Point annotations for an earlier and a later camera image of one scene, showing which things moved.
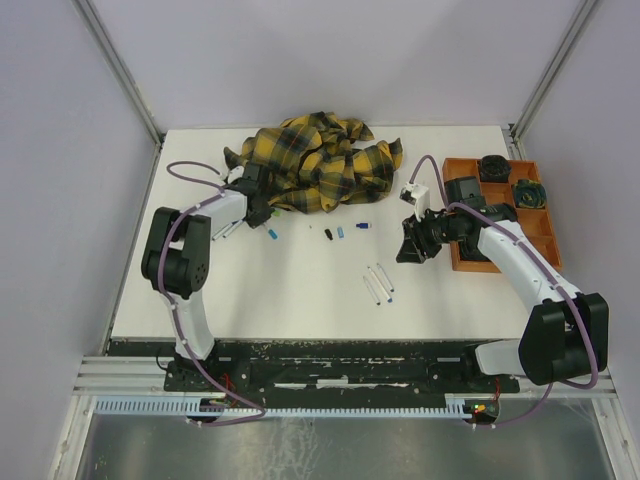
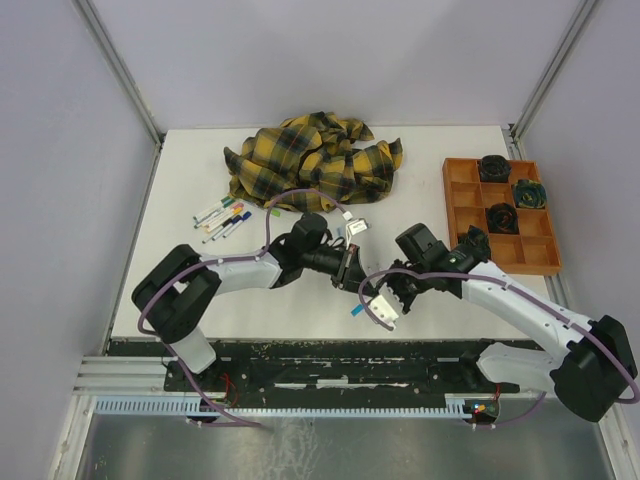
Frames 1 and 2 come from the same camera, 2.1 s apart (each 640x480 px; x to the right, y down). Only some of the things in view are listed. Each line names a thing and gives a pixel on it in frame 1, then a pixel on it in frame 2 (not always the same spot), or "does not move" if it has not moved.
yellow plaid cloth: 309,163 does not move
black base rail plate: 443,368 does not move
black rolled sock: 494,169 does not move
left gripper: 255,222 → 350,273
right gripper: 413,230 → 404,301
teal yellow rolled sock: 529,194 does not move
